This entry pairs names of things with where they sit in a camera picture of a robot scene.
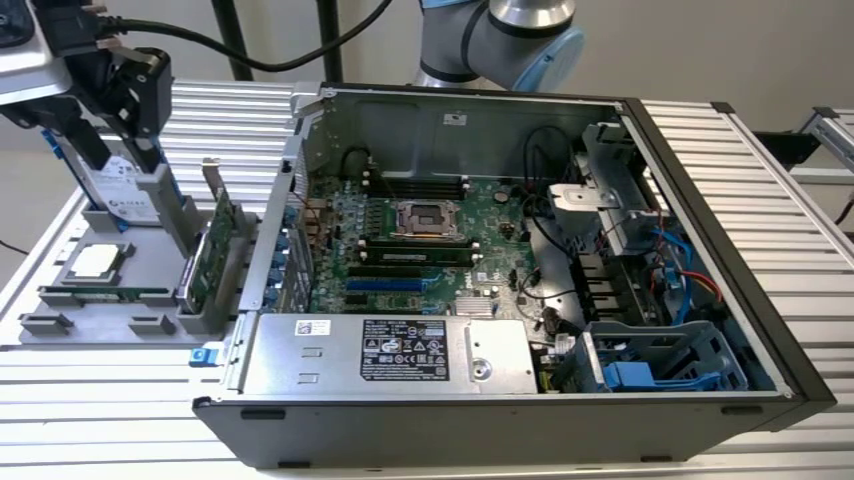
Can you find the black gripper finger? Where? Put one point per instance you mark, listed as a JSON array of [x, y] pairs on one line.
[[83, 140], [150, 90]]

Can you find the green graphics card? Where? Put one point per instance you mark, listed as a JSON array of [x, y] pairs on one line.
[[217, 235]]

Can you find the hard disk in blue carrier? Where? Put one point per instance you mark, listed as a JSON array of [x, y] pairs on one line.
[[127, 200]]

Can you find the black stand pole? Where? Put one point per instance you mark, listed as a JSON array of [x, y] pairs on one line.
[[330, 70], [234, 30]]

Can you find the silver CPU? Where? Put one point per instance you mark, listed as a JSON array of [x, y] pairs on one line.
[[94, 260]]

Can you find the grey parts rack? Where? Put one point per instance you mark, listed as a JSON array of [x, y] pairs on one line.
[[157, 272]]

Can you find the green RAM stick, white label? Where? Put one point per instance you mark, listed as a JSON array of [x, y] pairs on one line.
[[101, 294]]

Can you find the blue case latch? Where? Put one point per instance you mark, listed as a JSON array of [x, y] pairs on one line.
[[201, 357]]

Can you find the CPU socket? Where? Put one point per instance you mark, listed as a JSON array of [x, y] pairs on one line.
[[423, 217]]

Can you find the black expansion slot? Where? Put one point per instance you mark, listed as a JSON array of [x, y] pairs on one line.
[[383, 271]]

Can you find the blue expansion slot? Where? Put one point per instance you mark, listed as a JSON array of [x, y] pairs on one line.
[[387, 286]]

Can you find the round coin battery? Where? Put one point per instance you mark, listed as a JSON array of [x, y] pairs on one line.
[[502, 195]]

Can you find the silver power supply unit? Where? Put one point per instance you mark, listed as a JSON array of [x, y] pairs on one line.
[[321, 370]]

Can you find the green motherboard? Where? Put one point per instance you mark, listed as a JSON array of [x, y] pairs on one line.
[[494, 235]]

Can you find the small silver heatsink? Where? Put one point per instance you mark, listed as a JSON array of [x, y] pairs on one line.
[[476, 306]]

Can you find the open grey PC case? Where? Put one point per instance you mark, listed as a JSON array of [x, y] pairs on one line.
[[468, 435]]

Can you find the blue drive carrier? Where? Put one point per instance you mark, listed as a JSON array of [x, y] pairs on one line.
[[628, 375]]

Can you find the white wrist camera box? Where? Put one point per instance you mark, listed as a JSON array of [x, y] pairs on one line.
[[27, 70]]

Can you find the metal disk bay bracket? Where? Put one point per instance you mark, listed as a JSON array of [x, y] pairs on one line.
[[614, 165]]

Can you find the black table bracket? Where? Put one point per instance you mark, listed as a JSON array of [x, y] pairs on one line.
[[794, 147]]

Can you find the aluminium frame table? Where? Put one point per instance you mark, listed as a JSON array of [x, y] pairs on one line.
[[828, 125]]

